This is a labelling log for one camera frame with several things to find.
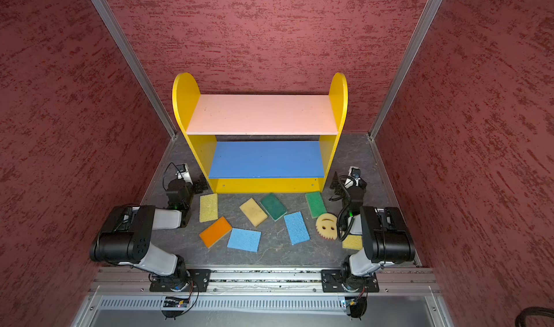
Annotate yellow sponge near right arm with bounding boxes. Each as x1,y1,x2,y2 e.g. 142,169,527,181
342,235,363,251

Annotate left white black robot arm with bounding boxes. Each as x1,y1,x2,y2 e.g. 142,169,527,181
89,178,206,292

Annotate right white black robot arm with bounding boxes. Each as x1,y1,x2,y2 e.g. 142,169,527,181
336,184,416,292

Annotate yellow shelf with coloured boards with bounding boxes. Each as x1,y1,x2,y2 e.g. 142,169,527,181
173,73,349,194

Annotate yellow sponge near left arm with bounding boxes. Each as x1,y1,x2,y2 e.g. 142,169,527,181
199,194,219,223

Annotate light blue sponge right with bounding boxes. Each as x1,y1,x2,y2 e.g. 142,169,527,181
284,212,310,246

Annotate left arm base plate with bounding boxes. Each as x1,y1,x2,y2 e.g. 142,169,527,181
149,269,212,294

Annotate light blue sponge left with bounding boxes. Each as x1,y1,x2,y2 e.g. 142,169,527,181
227,228,261,253

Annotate bright green sponge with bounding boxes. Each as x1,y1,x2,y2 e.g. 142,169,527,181
305,191,327,219

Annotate aluminium mounting rail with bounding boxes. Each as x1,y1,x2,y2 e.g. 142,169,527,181
88,266,442,297

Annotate black cable bottom right corner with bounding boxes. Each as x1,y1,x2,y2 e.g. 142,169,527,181
514,306,554,327

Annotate dark green sponge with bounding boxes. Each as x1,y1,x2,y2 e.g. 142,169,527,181
261,193,288,221

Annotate light blue sponge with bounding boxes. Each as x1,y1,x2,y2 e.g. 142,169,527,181
227,228,261,253
284,212,310,246

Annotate orange sponge on table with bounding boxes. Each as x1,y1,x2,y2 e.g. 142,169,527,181
199,217,232,248

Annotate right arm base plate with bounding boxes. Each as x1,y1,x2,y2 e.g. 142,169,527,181
320,269,379,294

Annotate round smiley face sponge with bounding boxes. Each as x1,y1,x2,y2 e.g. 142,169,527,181
315,213,338,240

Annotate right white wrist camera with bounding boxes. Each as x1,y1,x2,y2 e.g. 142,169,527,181
349,166,362,186

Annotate tan orange-backed sponge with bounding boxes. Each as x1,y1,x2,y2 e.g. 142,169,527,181
239,198,268,227

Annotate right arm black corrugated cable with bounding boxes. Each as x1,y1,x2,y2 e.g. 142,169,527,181
328,175,360,241

